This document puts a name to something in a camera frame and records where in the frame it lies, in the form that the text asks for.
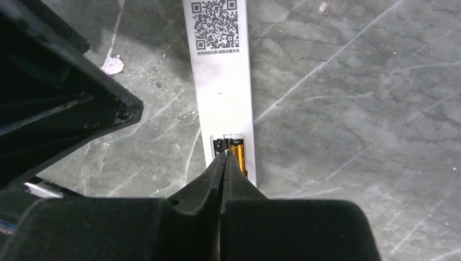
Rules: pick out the gold AA battery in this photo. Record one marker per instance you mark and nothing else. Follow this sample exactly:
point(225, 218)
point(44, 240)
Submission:
point(236, 148)

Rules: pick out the white remote control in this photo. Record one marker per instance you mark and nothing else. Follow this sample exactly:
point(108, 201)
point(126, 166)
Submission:
point(218, 42)

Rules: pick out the white paper scrap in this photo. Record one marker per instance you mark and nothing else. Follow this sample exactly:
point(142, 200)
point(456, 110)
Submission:
point(112, 65)

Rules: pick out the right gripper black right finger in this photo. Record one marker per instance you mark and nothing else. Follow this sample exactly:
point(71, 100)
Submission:
point(254, 227)

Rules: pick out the green AA battery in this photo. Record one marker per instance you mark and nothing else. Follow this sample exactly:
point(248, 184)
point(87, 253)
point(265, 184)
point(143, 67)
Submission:
point(219, 146)

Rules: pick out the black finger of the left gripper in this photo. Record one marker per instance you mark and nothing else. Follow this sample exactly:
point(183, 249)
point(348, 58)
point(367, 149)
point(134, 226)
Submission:
point(53, 100)

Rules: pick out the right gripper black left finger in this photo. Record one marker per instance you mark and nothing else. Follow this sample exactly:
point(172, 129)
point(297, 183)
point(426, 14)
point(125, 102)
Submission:
point(183, 226)

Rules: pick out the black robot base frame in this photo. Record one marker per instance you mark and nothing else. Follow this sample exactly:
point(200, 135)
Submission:
point(16, 200)

